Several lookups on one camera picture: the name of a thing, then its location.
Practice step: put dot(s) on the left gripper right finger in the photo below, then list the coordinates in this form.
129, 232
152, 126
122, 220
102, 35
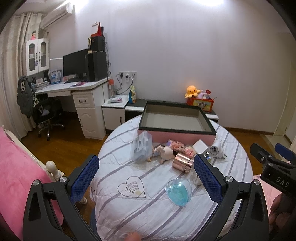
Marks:
251, 221

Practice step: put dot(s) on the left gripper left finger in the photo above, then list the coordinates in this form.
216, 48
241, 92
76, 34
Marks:
40, 221

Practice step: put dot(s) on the white charger cube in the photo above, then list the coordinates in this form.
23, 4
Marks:
200, 147

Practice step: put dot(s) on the rose gold metal cylinder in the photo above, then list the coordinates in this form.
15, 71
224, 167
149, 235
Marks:
182, 162

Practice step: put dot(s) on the pink doll figurine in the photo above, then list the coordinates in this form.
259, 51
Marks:
165, 152

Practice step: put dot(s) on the clear plastic box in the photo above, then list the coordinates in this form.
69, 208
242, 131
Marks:
142, 147

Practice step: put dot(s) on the white astronaut lamp toy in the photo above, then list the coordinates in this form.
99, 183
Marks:
195, 179

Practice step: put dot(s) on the right hand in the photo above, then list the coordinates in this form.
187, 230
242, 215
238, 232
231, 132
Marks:
281, 210

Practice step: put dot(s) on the left hand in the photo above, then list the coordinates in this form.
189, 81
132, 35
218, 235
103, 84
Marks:
133, 236

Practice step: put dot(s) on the pink quilt bedding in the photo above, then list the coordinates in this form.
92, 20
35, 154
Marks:
18, 171

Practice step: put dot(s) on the red picture box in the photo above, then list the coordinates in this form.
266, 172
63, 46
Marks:
204, 104

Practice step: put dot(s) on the striped white tablecloth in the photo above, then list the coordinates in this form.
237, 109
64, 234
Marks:
131, 197

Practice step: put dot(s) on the pink black storage box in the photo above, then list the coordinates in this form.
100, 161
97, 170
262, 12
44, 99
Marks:
176, 121

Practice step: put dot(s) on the black office chair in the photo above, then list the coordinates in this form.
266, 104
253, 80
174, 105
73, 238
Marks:
47, 114

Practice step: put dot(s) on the orange octopus plush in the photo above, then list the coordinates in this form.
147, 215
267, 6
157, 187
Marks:
192, 91

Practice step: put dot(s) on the grey jacket on chair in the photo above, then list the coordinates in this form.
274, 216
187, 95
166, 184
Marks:
26, 97

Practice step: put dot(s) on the low black white cabinet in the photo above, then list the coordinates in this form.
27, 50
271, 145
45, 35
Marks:
117, 111

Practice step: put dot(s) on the white desk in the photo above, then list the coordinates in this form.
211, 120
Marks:
88, 98

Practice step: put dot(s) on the clear water bottle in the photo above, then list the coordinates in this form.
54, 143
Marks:
111, 88

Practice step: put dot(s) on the yellow snack bag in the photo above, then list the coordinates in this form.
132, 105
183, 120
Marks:
132, 95

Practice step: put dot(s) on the black computer monitor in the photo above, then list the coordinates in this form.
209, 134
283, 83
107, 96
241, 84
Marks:
75, 64

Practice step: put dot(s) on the black computer tower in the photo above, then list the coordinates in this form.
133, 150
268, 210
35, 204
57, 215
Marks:
97, 66

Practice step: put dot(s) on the black speaker box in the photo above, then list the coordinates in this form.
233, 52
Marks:
98, 44

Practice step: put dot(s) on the beige curtain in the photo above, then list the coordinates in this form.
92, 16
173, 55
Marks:
18, 30

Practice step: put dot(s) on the white air conditioner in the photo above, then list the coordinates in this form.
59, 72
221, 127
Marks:
59, 13

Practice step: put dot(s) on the white bed post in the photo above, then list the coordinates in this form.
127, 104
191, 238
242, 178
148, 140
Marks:
52, 168

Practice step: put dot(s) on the white wall cabinet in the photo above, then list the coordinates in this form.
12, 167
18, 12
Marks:
35, 56

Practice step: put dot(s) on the wall power outlet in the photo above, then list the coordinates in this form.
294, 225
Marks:
128, 74

